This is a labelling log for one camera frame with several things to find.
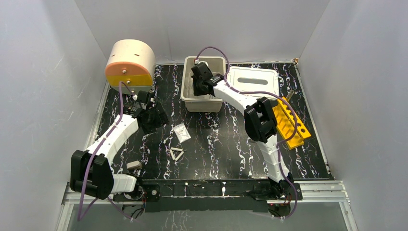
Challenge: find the white paper tag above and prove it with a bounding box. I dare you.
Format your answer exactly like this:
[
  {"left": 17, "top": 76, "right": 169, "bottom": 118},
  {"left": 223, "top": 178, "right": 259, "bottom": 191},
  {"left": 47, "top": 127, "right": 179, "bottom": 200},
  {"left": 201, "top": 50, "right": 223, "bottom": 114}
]
[{"left": 173, "top": 123, "right": 191, "bottom": 143}]

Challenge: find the white clay triangle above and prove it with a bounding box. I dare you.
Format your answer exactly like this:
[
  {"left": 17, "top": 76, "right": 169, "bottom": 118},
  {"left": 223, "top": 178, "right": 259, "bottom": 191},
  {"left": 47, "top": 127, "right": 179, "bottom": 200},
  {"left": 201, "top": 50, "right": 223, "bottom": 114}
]
[{"left": 170, "top": 147, "right": 184, "bottom": 161}]

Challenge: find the clear glass test tube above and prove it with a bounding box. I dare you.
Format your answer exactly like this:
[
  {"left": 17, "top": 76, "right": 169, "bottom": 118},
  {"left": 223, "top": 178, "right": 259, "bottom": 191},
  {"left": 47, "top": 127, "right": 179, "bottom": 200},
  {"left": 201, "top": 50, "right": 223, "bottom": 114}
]
[{"left": 286, "top": 90, "right": 295, "bottom": 102}]

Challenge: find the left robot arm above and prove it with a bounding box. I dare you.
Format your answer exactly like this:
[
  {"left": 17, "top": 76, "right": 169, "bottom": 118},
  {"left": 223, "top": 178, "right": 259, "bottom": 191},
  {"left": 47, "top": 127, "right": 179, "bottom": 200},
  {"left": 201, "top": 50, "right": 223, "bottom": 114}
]
[{"left": 70, "top": 91, "right": 168, "bottom": 200}]

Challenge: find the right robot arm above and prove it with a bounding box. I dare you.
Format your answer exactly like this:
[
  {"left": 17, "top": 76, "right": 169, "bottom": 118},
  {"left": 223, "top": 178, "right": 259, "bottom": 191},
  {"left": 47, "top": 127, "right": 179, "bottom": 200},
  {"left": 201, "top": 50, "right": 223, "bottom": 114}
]
[{"left": 191, "top": 62, "right": 293, "bottom": 199}]

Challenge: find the beige plastic bin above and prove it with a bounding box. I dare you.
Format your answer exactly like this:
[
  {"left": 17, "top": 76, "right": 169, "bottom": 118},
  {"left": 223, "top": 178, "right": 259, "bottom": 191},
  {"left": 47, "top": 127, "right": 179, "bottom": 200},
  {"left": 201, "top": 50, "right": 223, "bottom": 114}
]
[{"left": 180, "top": 56, "right": 226, "bottom": 113}]

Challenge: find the white bin lid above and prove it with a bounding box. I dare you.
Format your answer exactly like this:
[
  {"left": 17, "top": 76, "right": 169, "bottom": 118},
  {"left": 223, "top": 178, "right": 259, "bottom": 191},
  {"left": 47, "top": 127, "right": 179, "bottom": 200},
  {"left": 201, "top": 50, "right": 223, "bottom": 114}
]
[{"left": 227, "top": 66, "right": 280, "bottom": 96}]

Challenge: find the small beige stopper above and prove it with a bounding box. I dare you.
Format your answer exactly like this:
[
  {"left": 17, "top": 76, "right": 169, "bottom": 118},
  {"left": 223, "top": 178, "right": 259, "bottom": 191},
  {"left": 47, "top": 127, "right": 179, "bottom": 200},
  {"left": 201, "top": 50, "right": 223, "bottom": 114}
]
[{"left": 127, "top": 161, "right": 142, "bottom": 170}]

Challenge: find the round beige drawer cabinet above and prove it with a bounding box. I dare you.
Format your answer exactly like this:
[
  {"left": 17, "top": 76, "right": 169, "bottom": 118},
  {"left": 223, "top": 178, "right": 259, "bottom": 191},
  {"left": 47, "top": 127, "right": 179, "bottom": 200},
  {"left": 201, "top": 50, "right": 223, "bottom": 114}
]
[{"left": 104, "top": 39, "right": 156, "bottom": 94}]

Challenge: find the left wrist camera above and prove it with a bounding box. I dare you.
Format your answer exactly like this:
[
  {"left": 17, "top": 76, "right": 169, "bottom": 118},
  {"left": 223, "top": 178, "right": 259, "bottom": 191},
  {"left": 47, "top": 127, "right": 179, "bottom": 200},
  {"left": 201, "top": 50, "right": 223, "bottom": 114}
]
[{"left": 132, "top": 90, "right": 155, "bottom": 107}]

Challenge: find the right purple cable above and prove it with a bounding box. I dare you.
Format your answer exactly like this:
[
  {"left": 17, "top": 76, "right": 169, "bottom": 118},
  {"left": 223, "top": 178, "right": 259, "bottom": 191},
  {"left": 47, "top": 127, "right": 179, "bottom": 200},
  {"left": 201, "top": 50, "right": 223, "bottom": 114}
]
[{"left": 194, "top": 47, "right": 299, "bottom": 220}]

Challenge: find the black base frame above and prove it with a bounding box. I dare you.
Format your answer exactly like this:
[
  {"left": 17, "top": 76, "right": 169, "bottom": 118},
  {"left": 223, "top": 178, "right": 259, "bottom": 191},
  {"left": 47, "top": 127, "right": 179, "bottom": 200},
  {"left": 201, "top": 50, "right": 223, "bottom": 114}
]
[{"left": 113, "top": 179, "right": 303, "bottom": 217}]

